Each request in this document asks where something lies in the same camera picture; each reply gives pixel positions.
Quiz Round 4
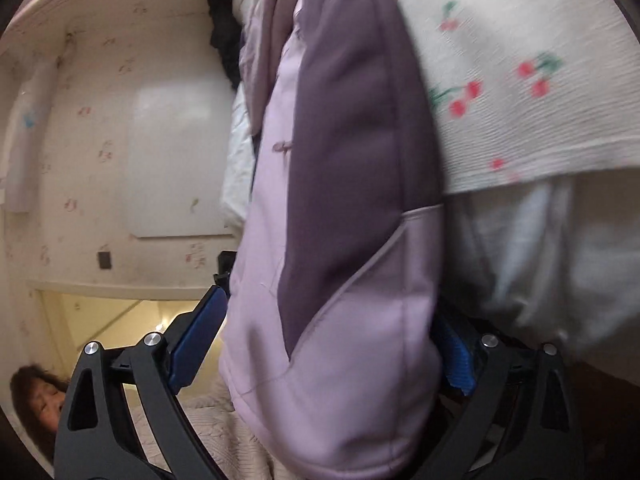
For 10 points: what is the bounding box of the lilac purple jacket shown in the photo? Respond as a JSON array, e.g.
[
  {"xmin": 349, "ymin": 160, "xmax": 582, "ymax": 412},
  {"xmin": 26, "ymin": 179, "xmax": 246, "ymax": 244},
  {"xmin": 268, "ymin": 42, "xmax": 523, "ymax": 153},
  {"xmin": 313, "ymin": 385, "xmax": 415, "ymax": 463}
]
[{"xmin": 220, "ymin": 0, "xmax": 444, "ymax": 479}]

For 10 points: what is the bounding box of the black clothing pile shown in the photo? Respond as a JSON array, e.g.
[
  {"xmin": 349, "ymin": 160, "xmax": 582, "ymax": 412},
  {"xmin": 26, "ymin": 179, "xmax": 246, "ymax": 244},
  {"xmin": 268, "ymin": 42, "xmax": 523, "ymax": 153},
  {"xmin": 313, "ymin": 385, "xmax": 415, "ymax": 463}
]
[{"xmin": 207, "ymin": 0, "xmax": 242, "ymax": 91}]

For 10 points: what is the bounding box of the person's head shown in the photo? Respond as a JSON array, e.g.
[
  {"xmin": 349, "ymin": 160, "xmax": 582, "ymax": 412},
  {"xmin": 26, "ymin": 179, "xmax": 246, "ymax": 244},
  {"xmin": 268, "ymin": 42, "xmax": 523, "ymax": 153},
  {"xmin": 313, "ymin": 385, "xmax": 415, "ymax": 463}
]
[{"xmin": 10, "ymin": 364, "xmax": 68, "ymax": 465}]

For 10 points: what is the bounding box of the cherry print bed quilt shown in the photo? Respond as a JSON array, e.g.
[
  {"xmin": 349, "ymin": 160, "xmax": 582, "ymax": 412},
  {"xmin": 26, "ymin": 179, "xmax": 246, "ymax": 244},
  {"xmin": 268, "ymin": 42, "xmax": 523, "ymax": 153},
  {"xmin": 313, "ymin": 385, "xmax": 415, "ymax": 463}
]
[{"xmin": 397, "ymin": 0, "xmax": 639, "ymax": 360}]

